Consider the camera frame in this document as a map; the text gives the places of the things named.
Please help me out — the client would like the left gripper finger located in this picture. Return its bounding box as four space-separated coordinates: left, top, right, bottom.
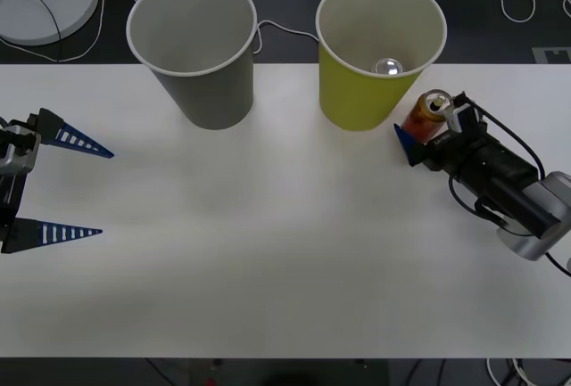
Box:
27 108 115 159
0 218 103 254

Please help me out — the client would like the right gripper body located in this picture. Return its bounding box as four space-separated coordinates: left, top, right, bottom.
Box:
420 128 491 174

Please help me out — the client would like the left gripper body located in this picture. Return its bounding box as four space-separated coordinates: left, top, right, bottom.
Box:
0 172 28 244

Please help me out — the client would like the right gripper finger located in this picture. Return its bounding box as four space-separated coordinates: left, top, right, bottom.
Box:
393 123 427 168

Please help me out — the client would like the amber drink can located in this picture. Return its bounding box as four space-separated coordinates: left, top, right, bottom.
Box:
400 89 452 144

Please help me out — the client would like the yellow-green plastic waste bin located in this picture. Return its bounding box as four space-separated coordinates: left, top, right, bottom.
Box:
315 0 448 133

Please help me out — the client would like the silver-bottomed drink can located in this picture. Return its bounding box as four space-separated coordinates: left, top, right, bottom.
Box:
371 57 405 78

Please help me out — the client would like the grey floor plate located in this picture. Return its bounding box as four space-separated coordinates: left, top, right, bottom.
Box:
532 46 571 64

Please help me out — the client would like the grey plastic waste bin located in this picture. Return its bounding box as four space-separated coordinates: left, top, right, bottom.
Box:
126 0 259 131

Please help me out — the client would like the thin black cable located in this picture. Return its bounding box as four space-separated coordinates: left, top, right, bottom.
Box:
9 0 63 62

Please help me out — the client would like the thin white cable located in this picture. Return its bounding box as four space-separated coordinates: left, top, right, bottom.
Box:
0 0 106 63

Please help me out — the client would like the white power strip cable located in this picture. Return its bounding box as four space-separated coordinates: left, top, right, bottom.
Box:
116 0 320 55

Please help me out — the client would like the white coiled cable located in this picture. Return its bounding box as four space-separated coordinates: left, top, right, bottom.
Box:
484 357 543 386

